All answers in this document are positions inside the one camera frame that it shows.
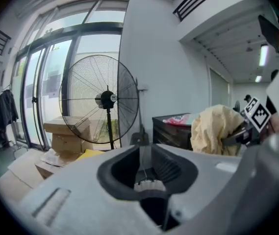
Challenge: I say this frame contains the person's right forearm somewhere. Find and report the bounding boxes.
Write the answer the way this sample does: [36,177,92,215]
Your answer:
[260,111,279,141]

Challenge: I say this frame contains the pale yellow checked clothes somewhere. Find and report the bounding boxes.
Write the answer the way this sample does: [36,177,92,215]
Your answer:
[190,104,246,156]

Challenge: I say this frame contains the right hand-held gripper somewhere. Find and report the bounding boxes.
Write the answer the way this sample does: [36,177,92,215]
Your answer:
[221,96,272,146]

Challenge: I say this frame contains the black washing machine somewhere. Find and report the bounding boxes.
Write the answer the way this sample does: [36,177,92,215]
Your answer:
[152,113,199,152]

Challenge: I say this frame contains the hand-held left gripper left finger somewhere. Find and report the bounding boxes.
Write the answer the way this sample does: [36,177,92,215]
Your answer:
[19,144,165,235]

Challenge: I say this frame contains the large cardboard box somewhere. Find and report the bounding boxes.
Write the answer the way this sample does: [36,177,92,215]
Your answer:
[35,147,88,180]

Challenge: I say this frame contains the grey long-handled dustpan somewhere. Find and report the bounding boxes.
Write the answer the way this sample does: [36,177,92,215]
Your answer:
[129,77,151,146]

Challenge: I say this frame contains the yellow-lidded waste bin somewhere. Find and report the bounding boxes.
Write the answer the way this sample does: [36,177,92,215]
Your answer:
[76,148,105,162]

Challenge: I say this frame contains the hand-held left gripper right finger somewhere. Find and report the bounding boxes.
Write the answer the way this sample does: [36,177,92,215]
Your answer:
[151,143,250,235]

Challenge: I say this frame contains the black standing fan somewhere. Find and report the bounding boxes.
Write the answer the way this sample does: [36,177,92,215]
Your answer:
[58,54,140,151]

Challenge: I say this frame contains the black mezzanine railing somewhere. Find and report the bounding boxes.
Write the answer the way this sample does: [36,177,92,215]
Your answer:
[173,0,220,22]

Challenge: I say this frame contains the flat-topped cardboard box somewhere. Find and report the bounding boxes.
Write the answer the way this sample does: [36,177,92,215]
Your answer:
[43,116,91,136]

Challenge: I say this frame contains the dark coat on rack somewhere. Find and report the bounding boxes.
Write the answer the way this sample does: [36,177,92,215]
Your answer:
[0,89,20,133]

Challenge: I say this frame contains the pink and green detergent pouch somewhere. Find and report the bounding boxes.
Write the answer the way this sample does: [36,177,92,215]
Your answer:
[163,115,192,126]

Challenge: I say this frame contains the flat cardboard sheet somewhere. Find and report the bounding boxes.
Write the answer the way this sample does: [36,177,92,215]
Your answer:
[0,148,47,203]

